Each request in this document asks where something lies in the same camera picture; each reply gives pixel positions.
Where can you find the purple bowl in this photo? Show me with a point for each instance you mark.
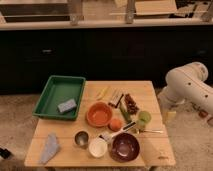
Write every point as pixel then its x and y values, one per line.
pixel 124 148

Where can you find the brown white snack bar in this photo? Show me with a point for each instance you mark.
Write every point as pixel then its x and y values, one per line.
pixel 115 99

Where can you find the white measuring scoop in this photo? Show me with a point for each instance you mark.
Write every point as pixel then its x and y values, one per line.
pixel 109 136

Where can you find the green plastic tray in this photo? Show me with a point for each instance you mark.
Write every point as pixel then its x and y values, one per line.
pixel 58 90

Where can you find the small metal cup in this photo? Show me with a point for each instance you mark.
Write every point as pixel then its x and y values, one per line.
pixel 81 139

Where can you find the black white marker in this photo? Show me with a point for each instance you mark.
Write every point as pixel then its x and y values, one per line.
pixel 128 126

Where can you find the yellow banana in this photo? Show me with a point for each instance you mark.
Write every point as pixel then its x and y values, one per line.
pixel 102 93

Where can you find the green cup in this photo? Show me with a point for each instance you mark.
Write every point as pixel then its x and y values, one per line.
pixel 144 117

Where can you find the metal spoon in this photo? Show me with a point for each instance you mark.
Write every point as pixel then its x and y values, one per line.
pixel 148 131

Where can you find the blue sponge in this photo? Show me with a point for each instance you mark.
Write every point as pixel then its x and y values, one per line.
pixel 67 106

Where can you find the blue folded cloth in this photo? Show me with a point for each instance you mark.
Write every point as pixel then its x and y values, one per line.
pixel 50 149

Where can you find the orange fruit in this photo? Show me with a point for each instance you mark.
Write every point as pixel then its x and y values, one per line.
pixel 115 124

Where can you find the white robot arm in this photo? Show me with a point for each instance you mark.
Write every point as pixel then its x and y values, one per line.
pixel 187 83

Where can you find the orange bowl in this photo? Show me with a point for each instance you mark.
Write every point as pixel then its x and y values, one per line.
pixel 99 115

